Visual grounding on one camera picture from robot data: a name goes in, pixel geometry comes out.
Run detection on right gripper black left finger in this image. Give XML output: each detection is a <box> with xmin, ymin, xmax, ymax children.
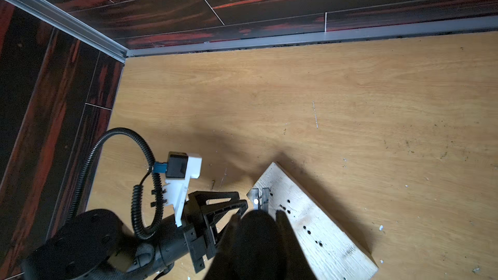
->
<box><xmin>204</xmin><ymin>215</ymin><xmax>241</xmax><ymax>280</ymax></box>

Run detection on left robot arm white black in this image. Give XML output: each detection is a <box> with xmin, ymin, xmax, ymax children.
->
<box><xmin>22</xmin><ymin>191</ymin><xmax>248</xmax><ymax>279</ymax></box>

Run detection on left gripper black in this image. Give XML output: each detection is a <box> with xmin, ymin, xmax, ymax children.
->
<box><xmin>182</xmin><ymin>191</ymin><xmax>248</xmax><ymax>273</ymax></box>

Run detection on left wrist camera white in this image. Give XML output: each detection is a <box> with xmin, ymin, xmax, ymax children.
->
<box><xmin>153</xmin><ymin>152</ymin><xmax>202</xmax><ymax>227</ymax></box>

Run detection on white wooden block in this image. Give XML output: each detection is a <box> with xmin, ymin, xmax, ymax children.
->
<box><xmin>253</xmin><ymin>162</ymin><xmax>378</xmax><ymax>279</ymax></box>

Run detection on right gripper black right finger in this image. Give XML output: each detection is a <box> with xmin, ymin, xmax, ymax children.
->
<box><xmin>276</xmin><ymin>211</ymin><xmax>316</xmax><ymax>280</ymax></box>

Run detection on claw hammer orange black handle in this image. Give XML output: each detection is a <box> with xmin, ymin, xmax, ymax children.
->
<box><xmin>232</xmin><ymin>188</ymin><xmax>286</xmax><ymax>279</ymax></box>

